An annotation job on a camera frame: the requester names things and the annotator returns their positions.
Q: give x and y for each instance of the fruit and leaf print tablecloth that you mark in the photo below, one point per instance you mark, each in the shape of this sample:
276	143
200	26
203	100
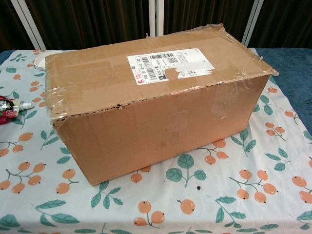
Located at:
170	214

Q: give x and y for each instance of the white screen frame post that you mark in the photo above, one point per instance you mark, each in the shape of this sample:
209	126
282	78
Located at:
253	22
158	17
29	24

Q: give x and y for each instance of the dark pleated screen panel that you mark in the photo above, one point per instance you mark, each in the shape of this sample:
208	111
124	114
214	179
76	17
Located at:
92	22
287	22
9	24
207	17

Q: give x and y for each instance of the red drink pouch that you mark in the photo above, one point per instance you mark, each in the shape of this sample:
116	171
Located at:
7	111

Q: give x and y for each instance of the white oval plate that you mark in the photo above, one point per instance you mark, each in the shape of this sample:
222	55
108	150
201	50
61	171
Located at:
40	62

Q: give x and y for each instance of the brown cardboard box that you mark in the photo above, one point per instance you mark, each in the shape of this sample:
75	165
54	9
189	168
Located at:
158	126

